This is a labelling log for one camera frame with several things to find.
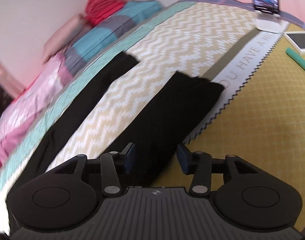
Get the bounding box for teal foam tube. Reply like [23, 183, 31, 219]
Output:
[285, 48, 305, 71]

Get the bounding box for white tablet device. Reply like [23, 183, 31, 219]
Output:
[284, 31, 305, 55]

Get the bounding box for red clothes pile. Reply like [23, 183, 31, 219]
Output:
[84, 0, 125, 27]

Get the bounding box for white phone stand base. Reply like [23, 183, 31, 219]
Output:
[254, 12, 291, 34]

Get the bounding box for patterned bed quilt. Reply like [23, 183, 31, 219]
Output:
[0, 2, 305, 233]

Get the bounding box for pink and blue folded duvet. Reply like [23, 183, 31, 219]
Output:
[0, 1, 163, 163]

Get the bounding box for pink pillow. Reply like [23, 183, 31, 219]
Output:
[41, 14, 87, 64]

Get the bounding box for black pants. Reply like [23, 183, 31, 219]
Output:
[15, 52, 224, 187]

